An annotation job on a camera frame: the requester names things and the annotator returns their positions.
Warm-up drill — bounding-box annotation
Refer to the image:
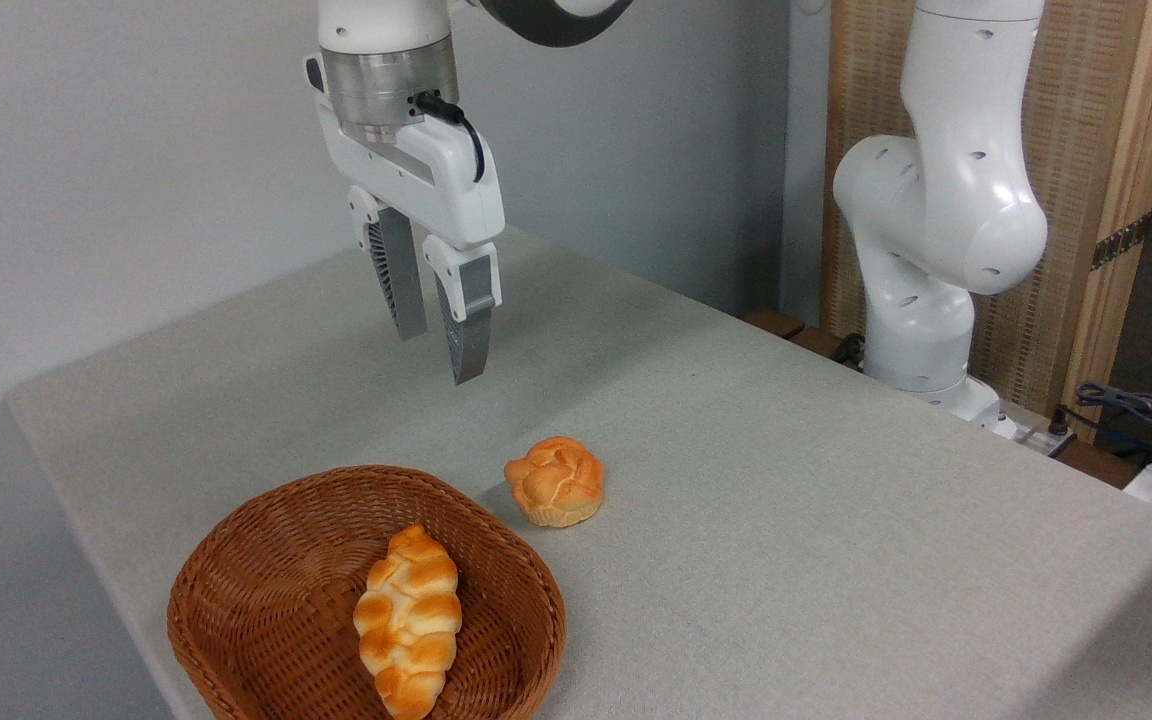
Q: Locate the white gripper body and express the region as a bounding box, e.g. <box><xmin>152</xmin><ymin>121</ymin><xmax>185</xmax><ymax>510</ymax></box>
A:
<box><xmin>305</xmin><ymin>54</ymin><xmax>506</xmax><ymax>252</ymax></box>

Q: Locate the bundle of dark cables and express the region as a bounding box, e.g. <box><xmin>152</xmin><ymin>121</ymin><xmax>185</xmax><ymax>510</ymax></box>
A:
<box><xmin>1061</xmin><ymin>380</ymin><xmax>1152</xmax><ymax>473</ymax></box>

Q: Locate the long braided bread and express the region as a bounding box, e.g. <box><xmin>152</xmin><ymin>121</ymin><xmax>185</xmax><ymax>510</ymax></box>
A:
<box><xmin>353</xmin><ymin>524</ymin><xmax>463</xmax><ymax>720</ymax></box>

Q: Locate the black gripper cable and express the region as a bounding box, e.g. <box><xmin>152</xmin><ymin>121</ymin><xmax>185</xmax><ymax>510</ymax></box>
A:
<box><xmin>413</xmin><ymin>91</ymin><xmax>488</xmax><ymax>184</ymax></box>

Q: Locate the brown wicker basket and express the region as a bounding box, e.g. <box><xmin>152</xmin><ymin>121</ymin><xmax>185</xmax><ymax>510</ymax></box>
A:
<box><xmin>167</xmin><ymin>465</ymin><xmax>567</xmax><ymax>720</ymax></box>

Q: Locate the metal hinge on screen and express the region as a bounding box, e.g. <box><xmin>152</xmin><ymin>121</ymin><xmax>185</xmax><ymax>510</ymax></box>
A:
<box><xmin>1091</xmin><ymin>212</ymin><xmax>1152</xmax><ymax>272</ymax></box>

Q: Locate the round knotted bread bun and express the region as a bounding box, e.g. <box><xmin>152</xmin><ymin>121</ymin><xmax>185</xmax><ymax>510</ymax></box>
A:
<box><xmin>504</xmin><ymin>436</ymin><xmax>605</xmax><ymax>529</ymax></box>

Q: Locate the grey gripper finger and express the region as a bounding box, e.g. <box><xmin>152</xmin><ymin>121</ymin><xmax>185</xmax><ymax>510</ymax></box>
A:
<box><xmin>347</xmin><ymin>185</ymin><xmax>430</xmax><ymax>342</ymax></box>
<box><xmin>421</xmin><ymin>235</ymin><xmax>503</xmax><ymax>387</ymax></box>

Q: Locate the wooden woven screen panel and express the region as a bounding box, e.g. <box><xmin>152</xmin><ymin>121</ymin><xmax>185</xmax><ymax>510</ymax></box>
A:
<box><xmin>821</xmin><ymin>0</ymin><xmax>1152</xmax><ymax>441</ymax></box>

